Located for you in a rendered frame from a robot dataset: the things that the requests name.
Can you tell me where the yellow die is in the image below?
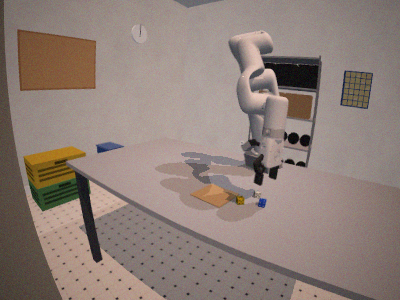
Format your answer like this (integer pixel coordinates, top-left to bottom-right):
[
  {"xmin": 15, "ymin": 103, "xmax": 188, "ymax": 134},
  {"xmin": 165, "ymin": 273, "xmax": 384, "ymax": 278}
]
[{"xmin": 236, "ymin": 196, "xmax": 245, "ymax": 205}]

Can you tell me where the orange mat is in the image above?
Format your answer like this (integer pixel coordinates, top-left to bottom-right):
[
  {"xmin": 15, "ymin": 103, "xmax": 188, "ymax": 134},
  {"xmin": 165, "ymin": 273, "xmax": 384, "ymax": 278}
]
[{"xmin": 190, "ymin": 184, "xmax": 239, "ymax": 208}]

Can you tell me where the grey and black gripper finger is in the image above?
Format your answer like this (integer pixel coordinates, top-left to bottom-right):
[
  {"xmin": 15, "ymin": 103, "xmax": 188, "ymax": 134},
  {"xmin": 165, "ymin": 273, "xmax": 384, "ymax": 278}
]
[
  {"xmin": 269, "ymin": 166, "xmax": 279, "ymax": 180},
  {"xmin": 253, "ymin": 154, "xmax": 266, "ymax": 186}
]

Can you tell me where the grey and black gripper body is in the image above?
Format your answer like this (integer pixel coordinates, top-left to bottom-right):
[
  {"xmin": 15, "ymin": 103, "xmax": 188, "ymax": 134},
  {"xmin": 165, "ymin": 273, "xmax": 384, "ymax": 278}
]
[{"xmin": 257, "ymin": 135, "xmax": 284, "ymax": 169}]

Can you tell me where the blue die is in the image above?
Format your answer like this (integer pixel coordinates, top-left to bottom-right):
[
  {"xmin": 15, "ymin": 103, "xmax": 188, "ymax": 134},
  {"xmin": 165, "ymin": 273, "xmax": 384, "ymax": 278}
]
[{"xmin": 258, "ymin": 198, "xmax": 266, "ymax": 208}]

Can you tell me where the white die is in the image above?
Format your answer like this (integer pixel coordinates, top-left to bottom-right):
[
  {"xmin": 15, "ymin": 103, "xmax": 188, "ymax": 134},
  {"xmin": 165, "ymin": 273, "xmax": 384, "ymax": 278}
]
[{"xmin": 253, "ymin": 190, "xmax": 261, "ymax": 198}]

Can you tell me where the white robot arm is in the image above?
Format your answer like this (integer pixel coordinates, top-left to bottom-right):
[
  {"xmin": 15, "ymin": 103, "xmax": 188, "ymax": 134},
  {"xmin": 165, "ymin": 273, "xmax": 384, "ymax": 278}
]
[{"xmin": 229, "ymin": 31, "xmax": 289, "ymax": 156}]

